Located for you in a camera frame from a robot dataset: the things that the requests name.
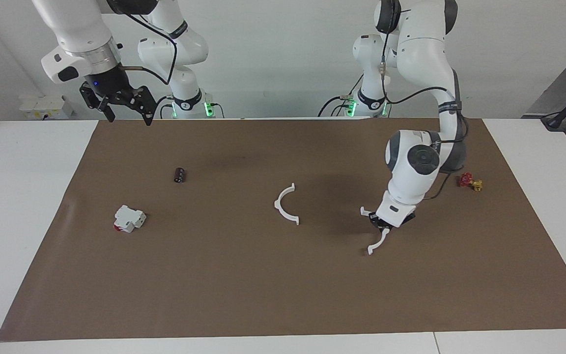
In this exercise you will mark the black cylindrical capacitor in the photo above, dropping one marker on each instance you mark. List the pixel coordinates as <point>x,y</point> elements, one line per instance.
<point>180,175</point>

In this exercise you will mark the brown table mat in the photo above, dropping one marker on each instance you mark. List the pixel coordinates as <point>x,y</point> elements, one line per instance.
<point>283,295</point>

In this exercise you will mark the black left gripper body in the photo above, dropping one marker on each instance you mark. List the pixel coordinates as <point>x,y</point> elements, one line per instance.
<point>381,221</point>

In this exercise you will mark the white circuit breaker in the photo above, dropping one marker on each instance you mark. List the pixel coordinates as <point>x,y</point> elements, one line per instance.
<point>128,218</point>

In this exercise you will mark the white power strip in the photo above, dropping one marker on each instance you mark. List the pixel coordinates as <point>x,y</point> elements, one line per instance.
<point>42,107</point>

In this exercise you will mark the red and yellow valve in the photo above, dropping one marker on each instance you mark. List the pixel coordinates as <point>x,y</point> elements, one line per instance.
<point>468,181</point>

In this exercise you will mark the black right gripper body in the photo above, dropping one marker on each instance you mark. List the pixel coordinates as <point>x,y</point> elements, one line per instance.
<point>108,84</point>

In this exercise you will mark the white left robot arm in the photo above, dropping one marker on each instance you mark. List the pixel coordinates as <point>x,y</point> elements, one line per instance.
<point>420,162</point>

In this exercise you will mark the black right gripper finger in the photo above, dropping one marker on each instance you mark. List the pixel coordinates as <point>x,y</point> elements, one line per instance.
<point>97,102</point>
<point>144,101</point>

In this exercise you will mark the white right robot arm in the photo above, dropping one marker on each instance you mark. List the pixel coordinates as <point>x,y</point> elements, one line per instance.
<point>76,24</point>

